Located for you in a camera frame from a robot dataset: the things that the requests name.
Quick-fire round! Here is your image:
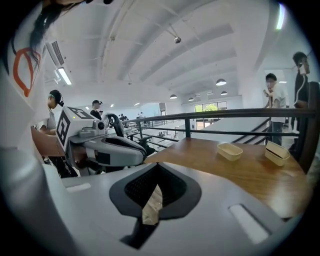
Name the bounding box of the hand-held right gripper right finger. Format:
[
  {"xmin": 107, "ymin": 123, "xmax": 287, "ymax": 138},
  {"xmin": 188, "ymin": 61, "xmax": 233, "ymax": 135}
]
[{"xmin": 136, "ymin": 162, "xmax": 302, "ymax": 256}]

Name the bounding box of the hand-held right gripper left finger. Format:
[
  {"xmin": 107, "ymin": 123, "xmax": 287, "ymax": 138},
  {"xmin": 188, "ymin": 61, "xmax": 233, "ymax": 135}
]
[{"xmin": 42, "ymin": 162, "xmax": 159, "ymax": 256}]

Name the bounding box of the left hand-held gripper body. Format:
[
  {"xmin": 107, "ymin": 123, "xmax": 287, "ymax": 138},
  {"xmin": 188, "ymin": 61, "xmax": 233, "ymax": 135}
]
[{"xmin": 56, "ymin": 106, "xmax": 111, "ymax": 173}]

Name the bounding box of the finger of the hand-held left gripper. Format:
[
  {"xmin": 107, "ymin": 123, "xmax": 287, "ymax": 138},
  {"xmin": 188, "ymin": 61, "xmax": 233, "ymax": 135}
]
[
  {"xmin": 86, "ymin": 139, "xmax": 147, "ymax": 167},
  {"xmin": 101, "ymin": 136, "xmax": 147, "ymax": 157}
]

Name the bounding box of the person's left forearm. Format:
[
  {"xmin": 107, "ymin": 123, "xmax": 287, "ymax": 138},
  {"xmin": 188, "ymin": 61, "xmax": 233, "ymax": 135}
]
[{"xmin": 31, "ymin": 126, "xmax": 66, "ymax": 158}]

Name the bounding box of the person's left hand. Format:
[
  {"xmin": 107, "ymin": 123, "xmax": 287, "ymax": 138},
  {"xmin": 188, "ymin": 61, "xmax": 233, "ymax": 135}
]
[{"xmin": 74, "ymin": 146, "xmax": 87, "ymax": 169}]

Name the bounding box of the ceiling tube light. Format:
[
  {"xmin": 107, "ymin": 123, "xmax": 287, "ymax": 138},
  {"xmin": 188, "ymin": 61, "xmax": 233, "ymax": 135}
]
[
  {"xmin": 57, "ymin": 66, "xmax": 73, "ymax": 86},
  {"xmin": 275, "ymin": 3, "xmax": 286, "ymax": 31}
]

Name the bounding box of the person's white printed shirt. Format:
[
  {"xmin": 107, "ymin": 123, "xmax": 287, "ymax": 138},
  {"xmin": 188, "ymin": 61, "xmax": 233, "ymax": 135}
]
[{"xmin": 0, "ymin": 4, "xmax": 63, "ymax": 256}]

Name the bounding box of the brown wooden table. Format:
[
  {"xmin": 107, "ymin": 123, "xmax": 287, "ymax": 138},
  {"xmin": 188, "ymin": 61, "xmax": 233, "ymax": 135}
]
[{"xmin": 144, "ymin": 137, "xmax": 314, "ymax": 221}]

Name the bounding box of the white air conditioner vent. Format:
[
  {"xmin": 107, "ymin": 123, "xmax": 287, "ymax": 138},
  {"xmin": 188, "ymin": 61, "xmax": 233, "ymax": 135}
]
[{"xmin": 45, "ymin": 40, "xmax": 66, "ymax": 68}]

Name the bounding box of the large window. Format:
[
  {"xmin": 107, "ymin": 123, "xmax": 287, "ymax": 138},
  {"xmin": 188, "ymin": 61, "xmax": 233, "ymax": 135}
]
[{"xmin": 194, "ymin": 101, "xmax": 228, "ymax": 113}]

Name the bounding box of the black metal railing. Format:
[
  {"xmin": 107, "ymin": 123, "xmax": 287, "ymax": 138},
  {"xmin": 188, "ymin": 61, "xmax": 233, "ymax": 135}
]
[{"xmin": 119, "ymin": 107, "xmax": 320, "ymax": 151}]

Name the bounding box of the black pillar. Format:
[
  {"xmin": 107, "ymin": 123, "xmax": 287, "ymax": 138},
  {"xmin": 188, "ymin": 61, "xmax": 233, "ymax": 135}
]
[{"xmin": 297, "ymin": 81, "xmax": 320, "ymax": 174}]

